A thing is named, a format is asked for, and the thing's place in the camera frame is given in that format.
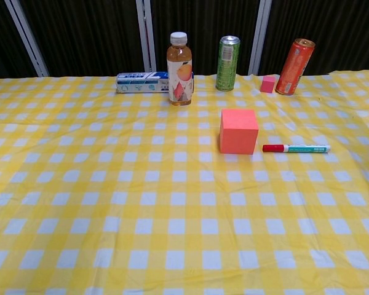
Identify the orange juice bottle white cap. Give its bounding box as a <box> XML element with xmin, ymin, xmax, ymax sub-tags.
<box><xmin>167</xmin><ymin>31</ymin><xmax>194</xmax><ymax>107</ymax></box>

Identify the green drink can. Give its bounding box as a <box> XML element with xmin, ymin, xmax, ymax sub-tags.
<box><xmin>215</xmin><ymin>35</ymin><xmax>241</xmax><ymax>92</ymax></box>

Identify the small pink cube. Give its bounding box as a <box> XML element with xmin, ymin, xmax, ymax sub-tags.
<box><xmin>260</xmin><ymin>76</ymin><xmax>277</xmax><ymax>93</ymax></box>

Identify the blue white carton box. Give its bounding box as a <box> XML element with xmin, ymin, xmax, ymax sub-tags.
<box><xmin>115</xmin><ymin>71</ymin><xmax>170</xmax><ymax>94</ymax></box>

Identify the large pink cube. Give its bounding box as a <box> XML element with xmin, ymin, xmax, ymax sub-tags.
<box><xmin>219</xmin><ymin>108</ymin><xmax>260</xmax><ymax>155</ymax></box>

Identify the orange drink can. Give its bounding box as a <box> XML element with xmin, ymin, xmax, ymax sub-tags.
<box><xmin>275</xmin><ymin>38</ymin><xmax>316</xmax><ymax>96</ymax></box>

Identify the red capped white marker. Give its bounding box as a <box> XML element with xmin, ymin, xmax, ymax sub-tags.
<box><xmin>262</xmin><ymin>144</ymin><xmax>331</xmax><ymax>154</ymax></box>

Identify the yellow white checkered tablecloth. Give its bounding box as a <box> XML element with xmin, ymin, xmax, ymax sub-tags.
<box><xmin>0</xmin><ymin>69</ymin><xmax>369</xmax><ymax>295</ymax></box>

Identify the white metal frame post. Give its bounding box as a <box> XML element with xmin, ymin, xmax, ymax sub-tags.
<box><xmin>248</xmin><ymin>0</ymin><xmax>273</xmax><ymax>76</ymax></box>
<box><xmin>135</xmin><ymin>0</ymin><xmax>157</xmax><ymax>73</ymax></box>
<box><xmin>4</xmin><ymin>0</ymin><xmax>50</xmax><ymax>77</ymax></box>

